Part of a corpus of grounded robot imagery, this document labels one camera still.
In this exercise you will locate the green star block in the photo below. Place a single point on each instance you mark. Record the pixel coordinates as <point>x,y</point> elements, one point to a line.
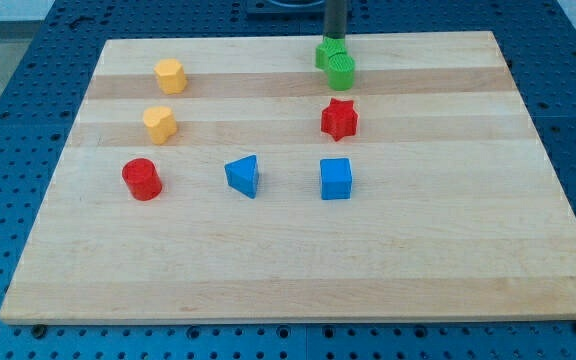
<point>328,51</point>

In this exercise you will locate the yellow hexagon block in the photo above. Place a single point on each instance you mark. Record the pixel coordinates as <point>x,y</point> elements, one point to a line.
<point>170,76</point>

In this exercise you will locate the yellow heart block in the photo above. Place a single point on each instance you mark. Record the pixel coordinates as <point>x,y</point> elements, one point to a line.
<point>160,123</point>

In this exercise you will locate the blue cube block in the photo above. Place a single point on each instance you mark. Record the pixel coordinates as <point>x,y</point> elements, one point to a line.
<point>335,178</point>

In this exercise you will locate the wooden board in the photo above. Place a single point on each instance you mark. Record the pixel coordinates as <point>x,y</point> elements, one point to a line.
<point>455,214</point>

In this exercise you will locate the blue triangle block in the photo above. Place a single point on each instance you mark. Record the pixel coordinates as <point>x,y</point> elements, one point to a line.
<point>242,175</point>

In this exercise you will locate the green cylinder block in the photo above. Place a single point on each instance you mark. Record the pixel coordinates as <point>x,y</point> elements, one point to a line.
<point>340,72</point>

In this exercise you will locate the red star block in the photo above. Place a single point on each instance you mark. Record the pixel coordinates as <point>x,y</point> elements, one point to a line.
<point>339,119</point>

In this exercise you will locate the red cylinder block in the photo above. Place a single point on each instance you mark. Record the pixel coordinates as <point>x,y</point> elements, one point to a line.
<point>142,179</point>

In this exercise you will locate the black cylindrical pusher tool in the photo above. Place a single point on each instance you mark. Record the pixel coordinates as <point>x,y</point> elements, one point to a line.
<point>335,19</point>

